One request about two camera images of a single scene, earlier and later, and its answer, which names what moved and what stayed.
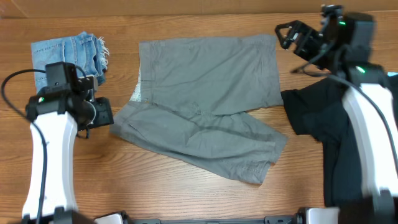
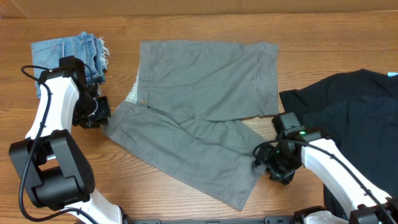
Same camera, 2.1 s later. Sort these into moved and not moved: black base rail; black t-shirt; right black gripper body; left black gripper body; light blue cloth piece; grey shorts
Moved: grey shorts; right black gripper body
Not moved: left black gripper body; light blue cloth piece; black t-shirt; black base rail
